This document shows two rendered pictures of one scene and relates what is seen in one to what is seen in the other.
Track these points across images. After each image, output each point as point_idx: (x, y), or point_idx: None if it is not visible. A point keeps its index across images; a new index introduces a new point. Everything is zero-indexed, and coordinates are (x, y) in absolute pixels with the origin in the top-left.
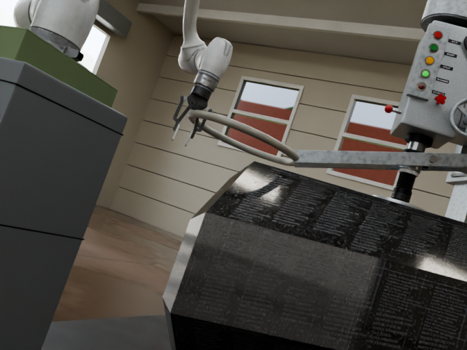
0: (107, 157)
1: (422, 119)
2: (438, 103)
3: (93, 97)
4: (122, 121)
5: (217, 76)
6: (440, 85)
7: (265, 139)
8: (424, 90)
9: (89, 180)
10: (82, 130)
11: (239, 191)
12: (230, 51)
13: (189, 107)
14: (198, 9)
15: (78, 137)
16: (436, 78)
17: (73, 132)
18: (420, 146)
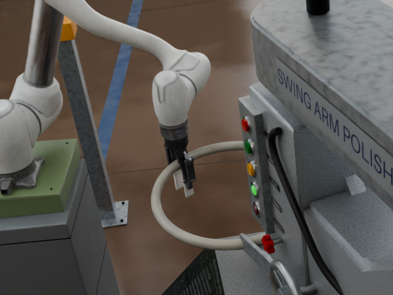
0: (67, 258)
1: (277, 259)
2: (265, 250)
3: (38, 211)
4: (61, 229)
5: (171, 126)
6: (276, 211)
7: (176, 238)
8: (261, 218)
9: (63, 277)
10: (27, 251)
11: (175, 290)
12: (167, 95)
13: (171, 157)
14: (137, 38)
15: (27, 256)
16: (271, 198)
17: (20, 255)
18: None
